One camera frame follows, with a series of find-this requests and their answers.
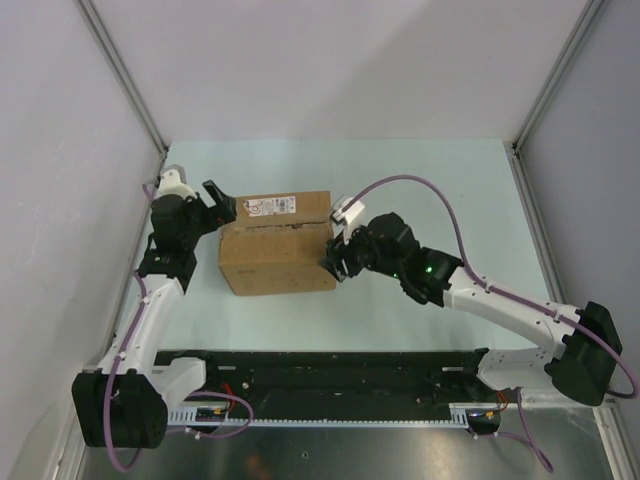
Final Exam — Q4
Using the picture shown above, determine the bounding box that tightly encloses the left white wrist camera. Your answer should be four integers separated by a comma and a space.
156, 164, 196, 199

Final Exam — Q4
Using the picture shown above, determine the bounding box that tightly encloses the right aluminium side rail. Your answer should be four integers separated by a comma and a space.
503, 142, 566, 303

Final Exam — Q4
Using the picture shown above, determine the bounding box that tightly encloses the left aluminium frame post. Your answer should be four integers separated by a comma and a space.
73, 0, 168, 159

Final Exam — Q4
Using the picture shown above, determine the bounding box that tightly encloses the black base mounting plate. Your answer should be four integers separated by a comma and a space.
154, 350, 498, 423

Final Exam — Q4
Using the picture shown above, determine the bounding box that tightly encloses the right aluminium frame post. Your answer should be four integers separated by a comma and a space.
511, 0, 610, 154

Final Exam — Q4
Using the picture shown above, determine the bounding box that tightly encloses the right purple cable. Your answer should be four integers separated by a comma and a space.
349, 174, 640, 474

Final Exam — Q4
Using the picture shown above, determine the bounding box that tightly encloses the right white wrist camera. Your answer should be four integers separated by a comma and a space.
329, 196, 366, 232

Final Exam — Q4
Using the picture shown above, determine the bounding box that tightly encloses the aluminium frame post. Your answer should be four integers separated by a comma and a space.
511, 0, 610, 154
73, 0, 168, 159

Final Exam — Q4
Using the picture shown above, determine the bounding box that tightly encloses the white slotted cable duct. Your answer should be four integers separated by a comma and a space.
168, 405, 502, 429

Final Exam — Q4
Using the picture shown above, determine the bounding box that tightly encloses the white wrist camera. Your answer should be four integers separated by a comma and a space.
329, 196, 366, 232
156, 164, 196, 199

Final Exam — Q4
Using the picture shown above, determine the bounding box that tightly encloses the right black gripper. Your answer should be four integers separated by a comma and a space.
318, 217, 403, 283

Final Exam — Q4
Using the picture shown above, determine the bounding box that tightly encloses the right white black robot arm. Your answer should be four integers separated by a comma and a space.
320, 213, 622, 406

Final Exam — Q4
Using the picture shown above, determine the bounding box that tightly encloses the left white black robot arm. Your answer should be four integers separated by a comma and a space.
72, 171, 237, 449

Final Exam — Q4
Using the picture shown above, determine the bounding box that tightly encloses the brown cardboard express box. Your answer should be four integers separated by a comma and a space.
218, 191, 336, 296

